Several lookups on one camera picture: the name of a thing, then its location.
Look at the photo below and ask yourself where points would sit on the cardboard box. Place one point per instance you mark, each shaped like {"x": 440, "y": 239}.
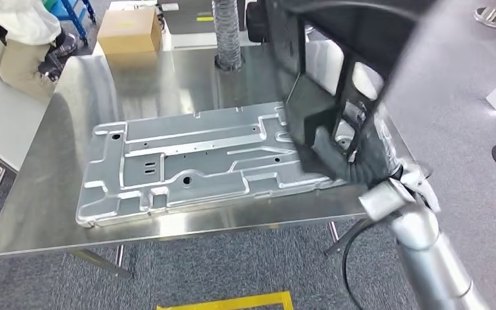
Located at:
{"x": 128, "y": 32}

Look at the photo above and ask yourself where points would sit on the black plastic plate bracket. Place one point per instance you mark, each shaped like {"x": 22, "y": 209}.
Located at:
{"x": 359, "y": 34}

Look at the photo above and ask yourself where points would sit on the stamped silver metal panel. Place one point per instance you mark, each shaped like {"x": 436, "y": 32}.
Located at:
{"x": 188, "y": 171}

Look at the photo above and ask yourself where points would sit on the chrome stanchion base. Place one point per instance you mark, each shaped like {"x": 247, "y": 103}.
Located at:
{"x": 492, "y": 17}

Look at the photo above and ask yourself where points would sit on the white board panel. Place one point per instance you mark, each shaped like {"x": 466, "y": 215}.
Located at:
{"x": 0, "y": 119}

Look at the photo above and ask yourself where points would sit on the person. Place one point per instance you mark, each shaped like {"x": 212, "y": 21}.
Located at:
{"x": 21, "y": 21}

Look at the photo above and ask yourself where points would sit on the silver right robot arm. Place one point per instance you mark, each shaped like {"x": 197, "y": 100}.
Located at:
{"x": 423, "y": 256}

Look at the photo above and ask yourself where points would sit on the steel workbench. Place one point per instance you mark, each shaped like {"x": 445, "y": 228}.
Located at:
{"x": 102, "y": 85}

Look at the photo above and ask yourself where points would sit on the grey machine cabinet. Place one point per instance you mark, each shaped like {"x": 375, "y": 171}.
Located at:
{"x": 188, "y": 25}

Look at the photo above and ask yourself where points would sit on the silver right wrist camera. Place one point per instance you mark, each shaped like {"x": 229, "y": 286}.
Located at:
{"x": 423, "y": 188}

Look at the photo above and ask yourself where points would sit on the blue metal rack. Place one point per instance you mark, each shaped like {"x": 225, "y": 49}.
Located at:
{"x": 73, "y": 17}

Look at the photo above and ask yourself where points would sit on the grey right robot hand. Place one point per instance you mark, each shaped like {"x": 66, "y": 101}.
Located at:
{"x": 323, "y": 154}

